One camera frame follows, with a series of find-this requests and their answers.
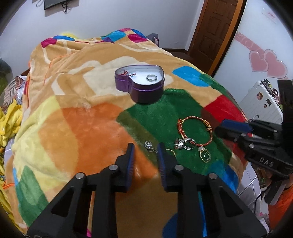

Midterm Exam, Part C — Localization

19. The silver gemstone ring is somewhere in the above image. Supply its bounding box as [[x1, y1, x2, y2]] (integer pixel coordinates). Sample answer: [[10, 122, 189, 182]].
[[174, 137, 197, 151]]

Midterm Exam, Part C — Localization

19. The red gold braided bracelet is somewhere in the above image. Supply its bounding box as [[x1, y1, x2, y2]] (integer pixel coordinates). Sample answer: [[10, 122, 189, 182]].
[[176, 116, 214, 147]]

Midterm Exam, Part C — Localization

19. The silver flower charm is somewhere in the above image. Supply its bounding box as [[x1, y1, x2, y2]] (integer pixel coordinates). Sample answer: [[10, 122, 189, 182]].
[[144, 141, 157, 153]]

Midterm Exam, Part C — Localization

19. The white suitcase with stickers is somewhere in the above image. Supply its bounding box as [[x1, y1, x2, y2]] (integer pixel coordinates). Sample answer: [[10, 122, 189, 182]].
[[239, 79, 283, 124]]

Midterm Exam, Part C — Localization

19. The white wardrobe sliding door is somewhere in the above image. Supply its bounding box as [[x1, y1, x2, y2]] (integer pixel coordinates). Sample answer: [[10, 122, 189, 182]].
[[214, 1, 292, 103]]

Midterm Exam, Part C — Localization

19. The purple heart-shaped tin box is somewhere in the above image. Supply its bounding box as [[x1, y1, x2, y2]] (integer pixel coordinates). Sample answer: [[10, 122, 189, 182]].
[[115, 64, 165, 104]]

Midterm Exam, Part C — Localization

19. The brown wooden door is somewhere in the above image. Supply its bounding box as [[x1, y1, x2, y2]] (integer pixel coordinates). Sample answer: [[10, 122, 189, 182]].
[[188, 0, 246, 76]]

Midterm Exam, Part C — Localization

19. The yellow cartoon blanket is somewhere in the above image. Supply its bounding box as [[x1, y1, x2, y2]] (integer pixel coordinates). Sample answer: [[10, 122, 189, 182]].
[[1, 100, 22, 229]]

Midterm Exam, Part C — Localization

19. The colourful patchwork plush blanket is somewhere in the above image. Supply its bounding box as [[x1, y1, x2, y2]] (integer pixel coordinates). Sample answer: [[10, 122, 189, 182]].
[[12, 28, 247, 237]]

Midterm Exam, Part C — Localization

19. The grey purple bag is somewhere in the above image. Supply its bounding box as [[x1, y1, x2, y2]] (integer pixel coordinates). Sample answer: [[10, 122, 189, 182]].
[[146, 33, 160, 47]]

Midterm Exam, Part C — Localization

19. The striped patterned bedding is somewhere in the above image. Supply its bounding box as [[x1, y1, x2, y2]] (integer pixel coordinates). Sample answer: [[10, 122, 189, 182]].
[[1, 75, 27, 108]]

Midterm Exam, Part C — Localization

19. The small black wall monitor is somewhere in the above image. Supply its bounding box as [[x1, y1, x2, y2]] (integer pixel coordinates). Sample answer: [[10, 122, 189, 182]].
[[44, 0, 72, 10]]

